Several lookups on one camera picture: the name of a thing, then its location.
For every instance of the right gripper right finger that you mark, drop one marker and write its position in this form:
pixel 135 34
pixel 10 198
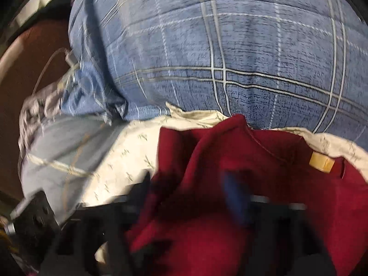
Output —
pixel 280 239

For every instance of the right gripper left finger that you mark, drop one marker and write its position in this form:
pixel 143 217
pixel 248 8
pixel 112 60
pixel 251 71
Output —
pixel 88 228

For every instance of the red fleece garment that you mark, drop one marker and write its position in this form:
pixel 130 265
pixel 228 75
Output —
pixel 186 227

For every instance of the cream leaf-print sheet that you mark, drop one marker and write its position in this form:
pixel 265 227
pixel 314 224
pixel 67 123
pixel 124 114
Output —
pixel 135 150

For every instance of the grey plaid pillow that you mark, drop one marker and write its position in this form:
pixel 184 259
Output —
pixel 63 157

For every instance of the tan garment label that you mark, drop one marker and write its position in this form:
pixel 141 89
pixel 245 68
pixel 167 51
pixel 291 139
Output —
pixel 321 162

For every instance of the grey patterned cloth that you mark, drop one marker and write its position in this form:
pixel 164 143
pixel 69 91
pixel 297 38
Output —
pixel 43 104

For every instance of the blue plaid quilt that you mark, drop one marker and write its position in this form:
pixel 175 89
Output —
pixel 280 63

